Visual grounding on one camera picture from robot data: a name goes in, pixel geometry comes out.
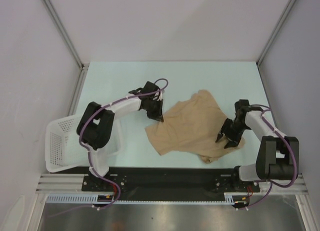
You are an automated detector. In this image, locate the beige t shirt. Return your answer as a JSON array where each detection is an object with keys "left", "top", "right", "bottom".
[{"left": 145, "top": 90, "right": 246, "bottom": 164}]

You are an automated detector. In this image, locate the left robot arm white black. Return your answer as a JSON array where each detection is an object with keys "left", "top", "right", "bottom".
[{"left": 76, "top": 78, "right": 169, "bottom": 191}]

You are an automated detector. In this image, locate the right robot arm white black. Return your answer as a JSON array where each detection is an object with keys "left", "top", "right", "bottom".
[{"left": 216, "top": 99, "right": 300, "bottom": 192}]

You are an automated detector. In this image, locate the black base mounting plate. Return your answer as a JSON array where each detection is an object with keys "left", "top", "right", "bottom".
[{"left": 51, "top": 165, "right": 292, "bottom": 196}]

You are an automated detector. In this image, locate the white perforated plastic basket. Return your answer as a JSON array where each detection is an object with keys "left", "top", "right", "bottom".
[{"left": 45, "top": 114, "right": 124, "bottom": 176}]

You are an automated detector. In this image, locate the slotted cable duct rail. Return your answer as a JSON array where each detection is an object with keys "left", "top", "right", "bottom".
[{"left": 46, "top": 193, "right": 248, "bottom": 207}]

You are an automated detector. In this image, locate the left aluminium frame post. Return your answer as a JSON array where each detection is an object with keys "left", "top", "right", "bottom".
[{"left": 41, "top": 0, "right": 89, "bottom": 71}]

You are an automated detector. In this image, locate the aluminium frame post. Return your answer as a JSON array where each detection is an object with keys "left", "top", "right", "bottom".
[
  {"left": 256, "top": 0, "right": 298, "bottom": 69},
  {"left": 41, "top": 0, "right": 89, "bottom": 71}
]

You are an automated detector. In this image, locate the aluminium front rail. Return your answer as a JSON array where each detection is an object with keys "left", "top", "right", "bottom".
[{"left": 36, "top": 173, "right": 308, "bottom": 195}]

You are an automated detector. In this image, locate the right aluminium frame post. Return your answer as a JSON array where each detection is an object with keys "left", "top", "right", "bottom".
[{"left": 256, "top": 0, "right": 298, "bottom": 69}]

